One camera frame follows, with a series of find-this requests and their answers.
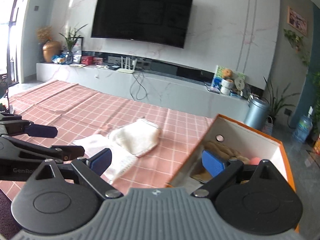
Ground green leafy plant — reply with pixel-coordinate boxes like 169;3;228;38
59;24;88;55

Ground grey trash can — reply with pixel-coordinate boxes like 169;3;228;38
244;98;270;131

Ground gold round vase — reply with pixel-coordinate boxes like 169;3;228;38
42;40;62;63

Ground white woven plant basket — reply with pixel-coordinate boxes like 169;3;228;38
262;116;275;135

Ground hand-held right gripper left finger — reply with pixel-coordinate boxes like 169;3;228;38
27;148;123;199

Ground hanging green vine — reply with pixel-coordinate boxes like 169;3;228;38
283;28;311;67

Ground black cable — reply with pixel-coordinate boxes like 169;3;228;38
128;72;148;101

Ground pink checked cloth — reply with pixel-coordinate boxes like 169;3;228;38
0;79;216;202

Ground black picture frame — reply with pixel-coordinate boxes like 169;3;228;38
73;37;84;64

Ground grey marble tv cabinet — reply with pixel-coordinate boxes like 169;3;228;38
36;62;251;122

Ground colourful photo display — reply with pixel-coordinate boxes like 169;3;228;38
212;65;247;95

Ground orange cardboard box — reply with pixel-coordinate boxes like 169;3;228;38
164;114;301;232

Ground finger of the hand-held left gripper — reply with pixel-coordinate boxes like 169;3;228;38
0;135;86;161
0;113;59;139

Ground black wall television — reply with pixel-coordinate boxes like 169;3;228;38
90;0;194;49

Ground blue snack bags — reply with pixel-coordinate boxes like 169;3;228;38
52;53;67;64

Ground white fluffy towel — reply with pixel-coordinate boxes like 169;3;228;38
108;118;162;158

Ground framed wall picture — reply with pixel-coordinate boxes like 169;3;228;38
287;6;308;36

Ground phone on stand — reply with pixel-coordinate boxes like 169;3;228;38
0;73;16;113

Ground blue water bottle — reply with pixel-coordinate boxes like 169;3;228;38
292;115;313;143

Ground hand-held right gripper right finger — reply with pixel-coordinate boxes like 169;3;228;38
191;150;287;197

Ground dried flower bunch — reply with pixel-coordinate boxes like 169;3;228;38
36;26;53;44

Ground sliding glass door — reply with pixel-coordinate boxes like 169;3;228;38
0;0;28;85

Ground tan plush toy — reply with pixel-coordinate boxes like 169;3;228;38
204;140;251;165

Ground white router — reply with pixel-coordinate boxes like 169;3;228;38
117;57;138;74

